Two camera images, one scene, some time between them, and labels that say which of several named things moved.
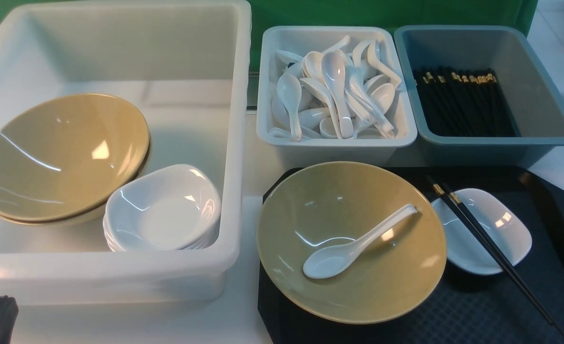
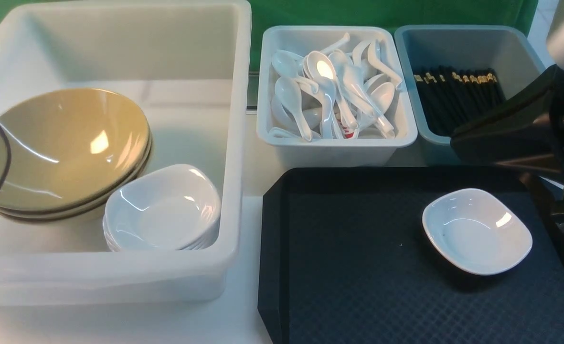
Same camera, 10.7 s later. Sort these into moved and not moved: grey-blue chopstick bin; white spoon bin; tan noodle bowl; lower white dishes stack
Moved: tan noodle bowl
Not moved: grey-blue chopstick bin; lower white dishes stack; white spoon bin
